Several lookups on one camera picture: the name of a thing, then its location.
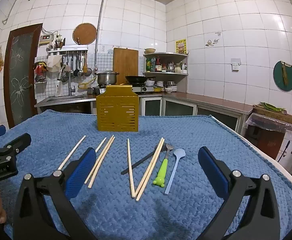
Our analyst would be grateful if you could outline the steel wall utensil rack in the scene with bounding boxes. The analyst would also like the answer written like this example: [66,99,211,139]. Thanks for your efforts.
[47,45,89,55]

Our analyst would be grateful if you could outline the dark hanging ladle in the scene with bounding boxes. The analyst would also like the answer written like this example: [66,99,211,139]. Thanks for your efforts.
[73,51,81,77]

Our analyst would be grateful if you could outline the steel sink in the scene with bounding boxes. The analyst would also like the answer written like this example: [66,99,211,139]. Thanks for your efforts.
[34,94,94,105]

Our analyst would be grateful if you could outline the white wall controller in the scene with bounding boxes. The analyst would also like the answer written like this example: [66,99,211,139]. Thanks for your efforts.
[39,35,54,46]

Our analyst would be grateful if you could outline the wooden chopstick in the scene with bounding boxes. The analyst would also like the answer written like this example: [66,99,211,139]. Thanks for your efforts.
[126,138,136,197]
[133,137,164,198]
[95,137,107,153]
[135,138,165,201]
[58,135,86,171]
[87,136,116,189]
[84,135,114,184]

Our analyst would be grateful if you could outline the yellow perforated utensil holder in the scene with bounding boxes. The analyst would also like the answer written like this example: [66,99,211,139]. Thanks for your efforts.
[96,85,139,132]

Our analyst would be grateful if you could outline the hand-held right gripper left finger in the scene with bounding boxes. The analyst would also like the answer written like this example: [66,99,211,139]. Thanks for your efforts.
[13,147,97,240]

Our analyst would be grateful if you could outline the yellow wall poster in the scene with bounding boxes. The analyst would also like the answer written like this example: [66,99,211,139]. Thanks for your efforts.
[174,39,187,55]

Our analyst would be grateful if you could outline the light blue spoon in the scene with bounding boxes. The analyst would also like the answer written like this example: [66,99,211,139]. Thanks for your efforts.
[164,148,186,195]

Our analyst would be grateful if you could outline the round bamboo lid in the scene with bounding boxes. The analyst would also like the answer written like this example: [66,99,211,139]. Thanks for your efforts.
[72,22,98,46]

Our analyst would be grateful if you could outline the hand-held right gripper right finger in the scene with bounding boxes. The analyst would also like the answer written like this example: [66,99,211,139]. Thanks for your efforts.
[198,146,290,240]

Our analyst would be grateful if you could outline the white wall socket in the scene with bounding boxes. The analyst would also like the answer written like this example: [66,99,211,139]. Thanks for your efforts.
[230,58,241,72]

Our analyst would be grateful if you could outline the black wok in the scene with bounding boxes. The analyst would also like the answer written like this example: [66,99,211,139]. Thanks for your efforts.
[125,75,156,84]

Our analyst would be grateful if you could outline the black spoon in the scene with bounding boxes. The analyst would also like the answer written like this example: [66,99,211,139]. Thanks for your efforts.
[120,143,165,175]

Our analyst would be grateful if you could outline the kitchen counter cabinet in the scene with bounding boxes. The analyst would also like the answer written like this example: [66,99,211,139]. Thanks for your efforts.
[34,92,254,135]

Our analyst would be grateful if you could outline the brown door with frosted glass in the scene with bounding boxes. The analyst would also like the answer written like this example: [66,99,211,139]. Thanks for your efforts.
[4,23,43,129]

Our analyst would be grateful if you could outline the green vegetables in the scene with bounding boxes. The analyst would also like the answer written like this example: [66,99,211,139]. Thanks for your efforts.
[259,102,287,113]

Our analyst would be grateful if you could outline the wooden cutting board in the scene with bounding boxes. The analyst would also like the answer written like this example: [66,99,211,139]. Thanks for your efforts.
[113,47,139,85]

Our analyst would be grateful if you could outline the blue knitted blanket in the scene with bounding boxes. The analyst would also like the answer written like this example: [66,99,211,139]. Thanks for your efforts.
[0,109,292,240]

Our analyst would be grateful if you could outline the brown cabinet with plastic cover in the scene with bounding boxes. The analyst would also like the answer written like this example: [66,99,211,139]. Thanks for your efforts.
[246,112,292,160]

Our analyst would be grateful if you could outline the steel cooking pot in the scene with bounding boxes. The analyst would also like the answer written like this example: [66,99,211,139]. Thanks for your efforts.
[96,70,120,85]

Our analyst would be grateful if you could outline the white towel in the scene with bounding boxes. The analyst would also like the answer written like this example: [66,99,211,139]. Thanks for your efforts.
[47,55,62,73]

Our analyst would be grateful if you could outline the thick wooden chopping block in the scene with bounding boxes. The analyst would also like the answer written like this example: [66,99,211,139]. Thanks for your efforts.
[252,104,292,128]

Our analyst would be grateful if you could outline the steel gas stove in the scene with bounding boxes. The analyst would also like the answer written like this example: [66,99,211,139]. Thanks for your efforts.
[93,84,154,95]

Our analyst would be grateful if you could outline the grey wall pipe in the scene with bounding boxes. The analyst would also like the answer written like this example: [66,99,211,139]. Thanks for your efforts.
[94,0,107,69]

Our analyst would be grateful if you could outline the grey corner shelf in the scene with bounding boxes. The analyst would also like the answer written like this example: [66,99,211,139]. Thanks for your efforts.
[142,52,189,93]

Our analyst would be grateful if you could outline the wall basket with red things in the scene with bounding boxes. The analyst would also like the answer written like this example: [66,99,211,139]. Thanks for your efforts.
[34,62,48,84]

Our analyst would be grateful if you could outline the green round board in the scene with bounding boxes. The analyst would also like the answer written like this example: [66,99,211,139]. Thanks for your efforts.
[273,60,292,92]

